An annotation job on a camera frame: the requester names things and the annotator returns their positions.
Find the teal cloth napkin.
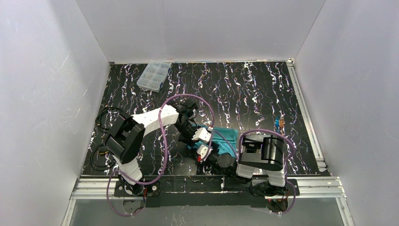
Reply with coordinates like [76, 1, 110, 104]
[188, 126, 239, 157]

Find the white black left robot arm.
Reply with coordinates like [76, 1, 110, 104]
[103, 101, 199, 186]

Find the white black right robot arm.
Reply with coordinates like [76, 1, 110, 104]
[199, 134, 286, 187]

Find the clear plastic screw organizer box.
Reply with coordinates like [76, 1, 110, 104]
[137, 60, 171, 93]

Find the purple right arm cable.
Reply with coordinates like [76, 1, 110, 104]
[212, 128, 297, 216]

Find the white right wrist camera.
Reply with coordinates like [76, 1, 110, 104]
[197, 145, 213, 162]

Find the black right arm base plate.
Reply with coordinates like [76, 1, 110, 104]
[246, 176, 300, 198]

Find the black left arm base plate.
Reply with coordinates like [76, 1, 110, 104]
[114, 176, 160, 197]

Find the aluminium right side rail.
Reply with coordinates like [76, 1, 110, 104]
[287, 58, 327, 172]

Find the aluminium front frame rail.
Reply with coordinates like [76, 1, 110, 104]
[72, 176, 346, 199]

